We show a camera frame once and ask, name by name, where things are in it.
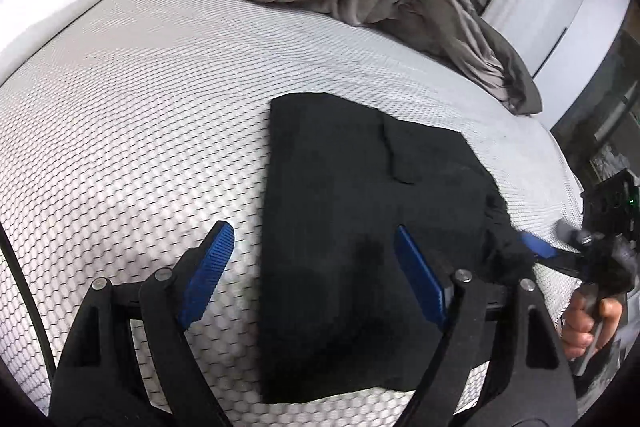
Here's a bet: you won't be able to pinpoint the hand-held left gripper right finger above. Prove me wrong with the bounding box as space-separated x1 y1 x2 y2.
394 224 577 427

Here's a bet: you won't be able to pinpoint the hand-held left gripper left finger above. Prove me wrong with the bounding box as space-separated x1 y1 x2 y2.
47 221 236 427

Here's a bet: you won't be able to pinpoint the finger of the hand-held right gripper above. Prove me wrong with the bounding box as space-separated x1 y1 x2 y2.
517 231 588 277
552 218 593 250

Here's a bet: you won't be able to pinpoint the black pants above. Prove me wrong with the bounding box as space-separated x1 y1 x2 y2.
260 93 538 405

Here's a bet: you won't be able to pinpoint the person's right hand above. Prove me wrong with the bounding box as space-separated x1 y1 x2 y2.
562 292 623 360

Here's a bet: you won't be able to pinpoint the dark glass cabinet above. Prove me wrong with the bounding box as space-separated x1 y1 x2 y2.
550 32 640 188

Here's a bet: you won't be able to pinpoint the black cable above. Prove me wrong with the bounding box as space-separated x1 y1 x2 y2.
0 224 57 373

